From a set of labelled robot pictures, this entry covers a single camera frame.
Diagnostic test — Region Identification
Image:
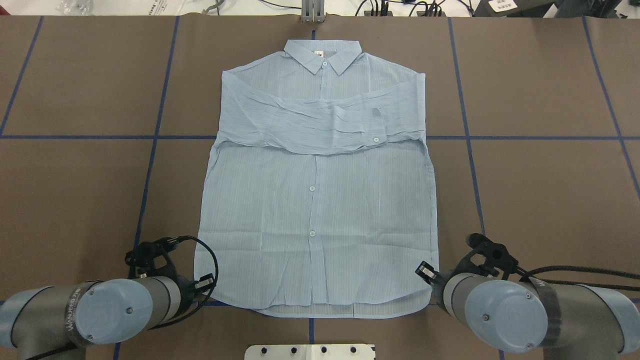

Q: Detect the white pedestal column base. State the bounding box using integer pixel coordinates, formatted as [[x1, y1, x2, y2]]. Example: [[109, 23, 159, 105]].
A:
[[244, 343, 377, 360]]

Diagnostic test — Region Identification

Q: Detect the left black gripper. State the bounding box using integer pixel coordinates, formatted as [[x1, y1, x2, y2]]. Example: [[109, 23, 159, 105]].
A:
[[125, 237, 216, 313]]

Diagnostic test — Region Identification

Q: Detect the light blue button-up shirt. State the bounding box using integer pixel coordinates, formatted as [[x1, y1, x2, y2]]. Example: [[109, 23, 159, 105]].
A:
[[193, 39, 439, 319]]

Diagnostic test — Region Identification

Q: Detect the brown paper table mat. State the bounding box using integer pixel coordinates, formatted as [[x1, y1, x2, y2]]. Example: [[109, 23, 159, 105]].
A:
[[0, 14, 640, 360]]

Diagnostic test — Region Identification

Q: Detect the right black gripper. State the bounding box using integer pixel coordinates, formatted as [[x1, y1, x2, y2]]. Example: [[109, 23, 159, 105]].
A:
[[414, 233, 523, 310]]

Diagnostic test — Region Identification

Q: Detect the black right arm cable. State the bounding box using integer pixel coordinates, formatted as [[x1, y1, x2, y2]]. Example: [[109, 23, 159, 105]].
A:
[[520, 266, 640, 293]]

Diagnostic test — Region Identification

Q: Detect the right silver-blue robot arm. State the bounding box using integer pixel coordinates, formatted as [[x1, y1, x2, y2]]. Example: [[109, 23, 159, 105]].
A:
[[415, 233, 640, 360]]

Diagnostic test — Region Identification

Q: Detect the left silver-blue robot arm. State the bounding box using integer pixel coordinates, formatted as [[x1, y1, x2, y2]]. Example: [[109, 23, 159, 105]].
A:
[[1, 235, 219, 360]]

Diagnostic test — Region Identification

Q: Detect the aluminium frame post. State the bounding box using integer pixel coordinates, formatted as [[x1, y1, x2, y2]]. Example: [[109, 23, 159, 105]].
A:
[[301, 0, 326, 24]]

